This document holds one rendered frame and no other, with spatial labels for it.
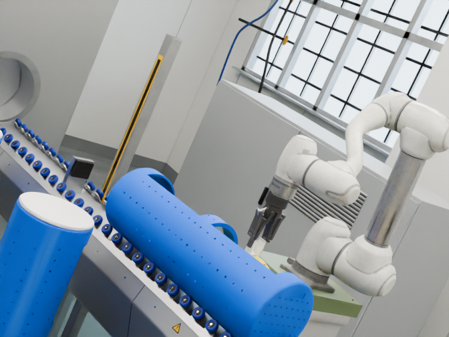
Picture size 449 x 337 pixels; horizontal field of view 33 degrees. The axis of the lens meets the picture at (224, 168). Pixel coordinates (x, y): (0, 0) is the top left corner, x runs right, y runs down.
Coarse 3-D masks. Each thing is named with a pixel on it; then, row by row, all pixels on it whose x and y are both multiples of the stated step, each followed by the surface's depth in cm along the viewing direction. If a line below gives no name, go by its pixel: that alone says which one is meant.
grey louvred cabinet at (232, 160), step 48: (240, 96) 530; (192, 144) 563; (240, 144) 517; (336, 144) 463; (192, 192) 548; (240, 192) 504; (432, 192) 443; (240, 240) 492; (288, 240) 456; (432, 240) 402; (432, 288) 419; (336, 336) 408; (384, 336) 414
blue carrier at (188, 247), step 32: (128, 192) 285; (160, 192) 281; (128, 224) 281; (160, 224) 270; (192, 224) 264; (224, 224) 269; (160, 256) 267; (192, 256) 256; (224, 256) 250; (192, 288) 255; (224, 288) 243; (256, 288) 237; (288, 288) 237; (224, 320) 244; (256, 320) 234; (288, 320) 245
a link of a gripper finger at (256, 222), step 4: (256, 212) 250; (260, 212) 249; (256, 216) 251; (260, 216) 249; (256, 220) 251; (260, 220) 250; (252, 224) 252; (256, 224) 250; (252, 228) 251; (256, 228) 251; (248, 232) 252; (252, 232) 251; (252, 236) 251
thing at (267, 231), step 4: (276, 216) 254; (276, 220) 255; (268, 224) 256; (272, 224) 255; (268, 228) 256; (272, 228) 256; (264, 232) 258; (268, 232) 256; (268, 236) 257; (268, 240) 257
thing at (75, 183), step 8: (72, 160) 327; (80, 160) 327; (88, 160) 330; (72, 168) 327; (80, 168) 327; (88, 168) 330; (72, 176) 326; (80, 176) 329; (88, 176) 332; (72, 184) 330; (80, 184) 333; (80, 192) 335
